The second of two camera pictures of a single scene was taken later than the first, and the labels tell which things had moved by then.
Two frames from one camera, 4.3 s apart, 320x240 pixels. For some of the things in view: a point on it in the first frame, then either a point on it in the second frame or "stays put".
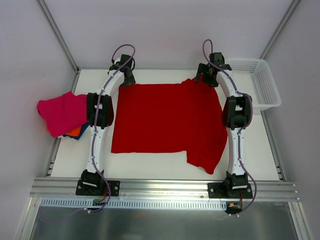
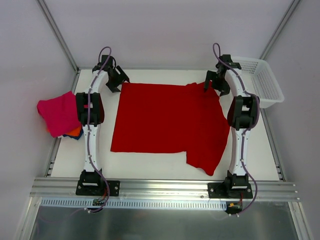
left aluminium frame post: [58, 35] stays put
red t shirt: [188, 117] stays put
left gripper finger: [129, 78] → [121, 74]
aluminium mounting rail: [162, 189] stays put
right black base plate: [231, 188] stays put
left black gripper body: [129, 80] → [116, 77]
